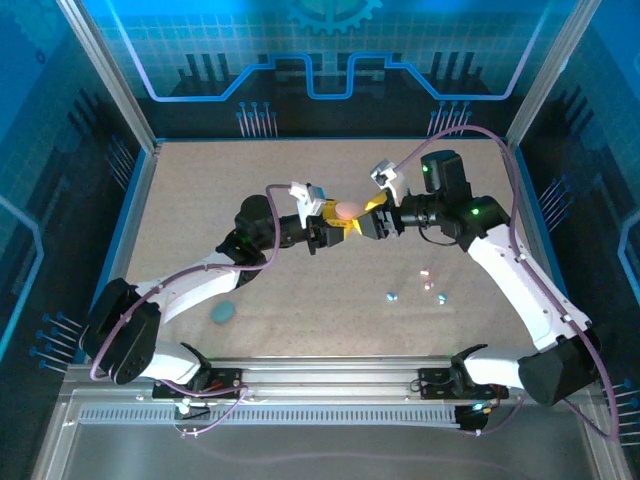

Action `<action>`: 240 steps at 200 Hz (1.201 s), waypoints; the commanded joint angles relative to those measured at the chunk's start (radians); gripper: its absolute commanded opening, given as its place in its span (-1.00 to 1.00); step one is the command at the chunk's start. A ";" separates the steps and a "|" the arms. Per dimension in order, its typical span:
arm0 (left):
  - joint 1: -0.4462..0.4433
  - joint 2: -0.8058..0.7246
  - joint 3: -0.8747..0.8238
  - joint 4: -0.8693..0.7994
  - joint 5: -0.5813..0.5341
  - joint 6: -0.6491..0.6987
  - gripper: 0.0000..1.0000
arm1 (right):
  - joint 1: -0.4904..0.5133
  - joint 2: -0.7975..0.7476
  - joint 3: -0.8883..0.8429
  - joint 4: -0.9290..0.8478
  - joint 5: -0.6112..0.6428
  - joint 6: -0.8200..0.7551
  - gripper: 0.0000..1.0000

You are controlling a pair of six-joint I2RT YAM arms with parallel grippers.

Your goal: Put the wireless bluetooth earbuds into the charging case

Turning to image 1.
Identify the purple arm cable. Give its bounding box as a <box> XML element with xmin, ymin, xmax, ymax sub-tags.
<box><xmin>87</xmin><ymin>183</ymin><xmax>296</xmax><ymax>440</ymax></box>
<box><xmin>394</xmin><ymin>124</ymin><xmax>621</xmax><ymax>444</ymax></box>

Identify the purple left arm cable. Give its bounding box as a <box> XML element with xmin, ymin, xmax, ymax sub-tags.
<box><xmin>87</xmin><ymin>183</ymin><xmax>296</xmax><ymax>440</ymax></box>

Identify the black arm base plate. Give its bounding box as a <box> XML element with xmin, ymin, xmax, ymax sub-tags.
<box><xmin>151</xmin><ymin>367</ymin><xmax>247</xmax><ymax>401</ymax></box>
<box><xmin>417</xmin><ymin>367</ymin><xmax>511</xmax><ymax>401</ymax></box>

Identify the blue earbud charging case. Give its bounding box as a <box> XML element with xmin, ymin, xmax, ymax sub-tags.
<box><xmin>208</xmin><ymin>300</ymin><xmax>237</xmax><ymax>327</ymax></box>

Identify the aluminium frame post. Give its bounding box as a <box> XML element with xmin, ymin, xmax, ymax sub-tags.
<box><xmin>504</xmin><ymin>0</ymin><xmax>605</xmax><ymax>147</ymax></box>
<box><xmin>53</xmin><ymin>0</ymin><xmax>162</xmax><ymax>154</ymax></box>

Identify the aluminium table side rail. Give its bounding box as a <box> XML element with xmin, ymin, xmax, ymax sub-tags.
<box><xmin>99</xmin><ymin>141</ymin><xmax>162</xmax><ymax>326</ymax></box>
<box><xmin>499</xmin><ymin>139</ymin><xmax>576</xmax><ymax>361</ymax></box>

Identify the small black electronics box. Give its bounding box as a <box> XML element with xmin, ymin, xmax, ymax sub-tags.
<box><xmin>454</xmin><ymin>402</ymin><xmax>494</xmax><ymax>436</ymax></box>

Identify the grey slotted cable duct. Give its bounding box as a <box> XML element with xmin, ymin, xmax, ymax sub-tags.
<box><xmin>79</xmin><ymin>405</ymin><xmax>464</xmax><ymax>427</ymax></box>

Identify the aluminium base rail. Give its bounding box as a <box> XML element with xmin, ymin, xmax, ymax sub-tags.
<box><xmin>202</xmin><ymin>353</ymin><xmax>526</xmax><ymax>404</ymax></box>

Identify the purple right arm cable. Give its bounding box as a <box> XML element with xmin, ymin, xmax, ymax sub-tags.
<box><xmin>394</xmin><ymin>124</ymin><xmax>621</xmax><ymax>444</ymax></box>

